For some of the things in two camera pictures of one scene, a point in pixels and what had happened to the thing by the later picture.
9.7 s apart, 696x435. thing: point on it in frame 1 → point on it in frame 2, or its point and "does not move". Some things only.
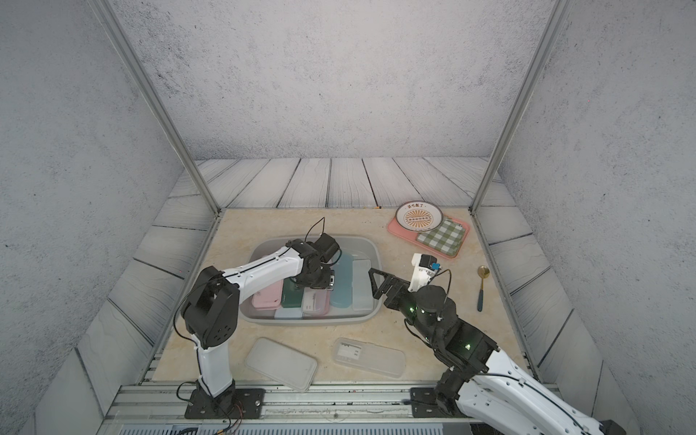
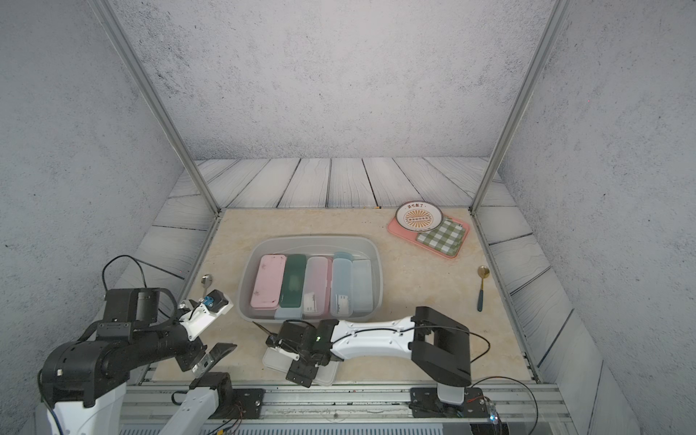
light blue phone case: x=288 y=314 does not move
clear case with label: x=369 y=357 → x=342 y=288
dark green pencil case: x=292 y=294 does not move
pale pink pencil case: x=268 y=298 does not move
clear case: x=315 y=302 does not move
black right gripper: x=395 y=283 → x=298 y=374
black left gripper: x=325 y=284 → x=197 y=352
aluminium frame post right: x=554 y=27 does not move
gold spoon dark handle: x=483 y=272 does not move
